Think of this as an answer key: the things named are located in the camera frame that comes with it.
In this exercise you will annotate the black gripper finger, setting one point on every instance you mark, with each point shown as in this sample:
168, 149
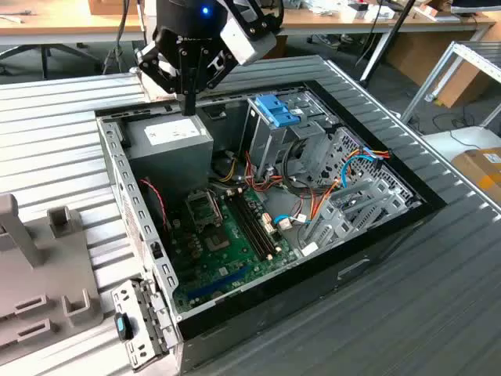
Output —
174, 84
205, 80

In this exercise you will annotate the grey metal disk bay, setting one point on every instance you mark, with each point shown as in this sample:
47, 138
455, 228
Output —
340, 227

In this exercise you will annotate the grey power supply unit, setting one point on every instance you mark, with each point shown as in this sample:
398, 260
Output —
168, 156

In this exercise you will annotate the small brown cardboard box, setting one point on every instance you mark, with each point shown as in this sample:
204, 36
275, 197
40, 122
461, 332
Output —
109, 6

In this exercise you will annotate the grey metal drive cage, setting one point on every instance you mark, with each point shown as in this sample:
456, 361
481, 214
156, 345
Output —
270, 145

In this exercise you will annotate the wooden office desk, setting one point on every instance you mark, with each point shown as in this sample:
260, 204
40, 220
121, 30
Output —
58, 23
332, 21

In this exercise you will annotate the black office chair base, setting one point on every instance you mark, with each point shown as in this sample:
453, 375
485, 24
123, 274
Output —
45, 58

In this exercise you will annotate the black RAM slot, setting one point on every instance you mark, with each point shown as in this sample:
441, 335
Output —
246, 229
256, 226

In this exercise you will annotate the CPU socket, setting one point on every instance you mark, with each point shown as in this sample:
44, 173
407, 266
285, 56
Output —
216, 239

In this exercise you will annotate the black stand pole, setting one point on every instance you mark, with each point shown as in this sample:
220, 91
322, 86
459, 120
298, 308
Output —
388, 39

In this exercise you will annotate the green motherboard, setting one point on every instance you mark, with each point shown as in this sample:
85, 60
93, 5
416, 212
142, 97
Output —
231, 270

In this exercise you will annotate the blue expansion slot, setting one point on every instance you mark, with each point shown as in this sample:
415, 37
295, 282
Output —
219, 283

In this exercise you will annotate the large brown cardboard panel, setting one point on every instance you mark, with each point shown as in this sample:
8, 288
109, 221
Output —
422, 55

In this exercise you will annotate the grey parts rack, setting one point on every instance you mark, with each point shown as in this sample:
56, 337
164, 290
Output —
47, 274

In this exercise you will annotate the black open PC case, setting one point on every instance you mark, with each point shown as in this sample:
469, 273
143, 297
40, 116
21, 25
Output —
313, 297

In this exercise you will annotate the blue black latch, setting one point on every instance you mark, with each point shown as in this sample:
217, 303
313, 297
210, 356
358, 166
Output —
120, 327

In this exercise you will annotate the labelled cardboard box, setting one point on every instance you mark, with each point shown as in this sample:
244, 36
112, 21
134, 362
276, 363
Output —
475, 164

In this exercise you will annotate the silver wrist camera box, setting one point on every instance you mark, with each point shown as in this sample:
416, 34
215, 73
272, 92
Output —
246, 43

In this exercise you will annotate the blue plastic drive bracket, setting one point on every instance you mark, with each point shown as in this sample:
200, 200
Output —
274, 109

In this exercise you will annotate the metal card retainer bracket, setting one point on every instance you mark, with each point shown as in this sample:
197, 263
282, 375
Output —
129, 297

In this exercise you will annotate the aluminium frame shelf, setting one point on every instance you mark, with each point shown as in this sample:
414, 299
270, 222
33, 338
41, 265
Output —
426, 85

